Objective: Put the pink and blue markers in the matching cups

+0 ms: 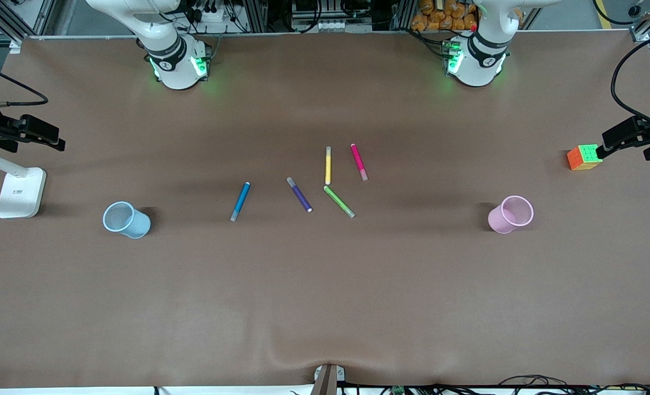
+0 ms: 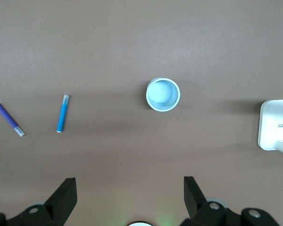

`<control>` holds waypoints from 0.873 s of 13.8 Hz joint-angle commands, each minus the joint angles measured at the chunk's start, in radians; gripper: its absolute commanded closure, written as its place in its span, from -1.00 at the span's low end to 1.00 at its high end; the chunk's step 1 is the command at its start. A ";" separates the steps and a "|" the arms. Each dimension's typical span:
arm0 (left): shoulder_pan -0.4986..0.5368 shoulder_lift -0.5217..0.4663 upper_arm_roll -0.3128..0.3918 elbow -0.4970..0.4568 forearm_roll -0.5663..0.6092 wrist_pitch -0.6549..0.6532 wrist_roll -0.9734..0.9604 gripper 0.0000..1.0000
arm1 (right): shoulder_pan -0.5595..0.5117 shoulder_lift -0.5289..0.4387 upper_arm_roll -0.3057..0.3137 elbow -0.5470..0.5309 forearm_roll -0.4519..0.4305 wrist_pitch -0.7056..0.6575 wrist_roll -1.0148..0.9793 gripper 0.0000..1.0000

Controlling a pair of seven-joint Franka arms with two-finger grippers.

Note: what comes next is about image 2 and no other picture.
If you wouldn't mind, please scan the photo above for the brown table cover sheet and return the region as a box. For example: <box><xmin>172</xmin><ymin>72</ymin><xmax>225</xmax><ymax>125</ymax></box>
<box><xmin>0</xmin><ymin>0</ymin><xmax>283</xmax><ymax>226</ymax></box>

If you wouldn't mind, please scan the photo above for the light blue mesh cup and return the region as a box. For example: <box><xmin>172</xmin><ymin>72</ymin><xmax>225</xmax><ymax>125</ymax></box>
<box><xmin>145</xmin><ymin>77</ymin><xmax>181</xmax><ymax>112</ymax></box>

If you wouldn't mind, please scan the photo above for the blue marker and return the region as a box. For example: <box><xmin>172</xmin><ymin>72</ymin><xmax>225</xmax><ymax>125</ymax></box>
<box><xmin>56</xmin><ymin>94</ymin><xmax>70</xmax><ymax>133</ymax></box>

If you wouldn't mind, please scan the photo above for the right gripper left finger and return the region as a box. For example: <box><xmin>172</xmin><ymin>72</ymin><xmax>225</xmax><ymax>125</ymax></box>
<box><xmin>0</xmin><ymin>178</ymin><xmax>77</xmax><ymax>226</ymax></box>

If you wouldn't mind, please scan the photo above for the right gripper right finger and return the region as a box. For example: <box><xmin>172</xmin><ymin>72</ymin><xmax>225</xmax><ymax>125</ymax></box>
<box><xmin>180</xmin><ymin>176</ymin><xmax>281</xmax><ymax>226</ymax></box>

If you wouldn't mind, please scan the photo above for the purple marker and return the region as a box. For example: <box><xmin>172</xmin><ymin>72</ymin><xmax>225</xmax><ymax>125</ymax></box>
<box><xmin>0</xmin><ymin>103</ymin><xmax>25</xmax><ymax>137</ymax></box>

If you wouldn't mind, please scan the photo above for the white lamp stand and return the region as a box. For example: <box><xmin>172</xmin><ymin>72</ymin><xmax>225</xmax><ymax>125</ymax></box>
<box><xmin>257</xmin><ymin>98</ymin><xmax>283</xmax><ymax>158</ymax></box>

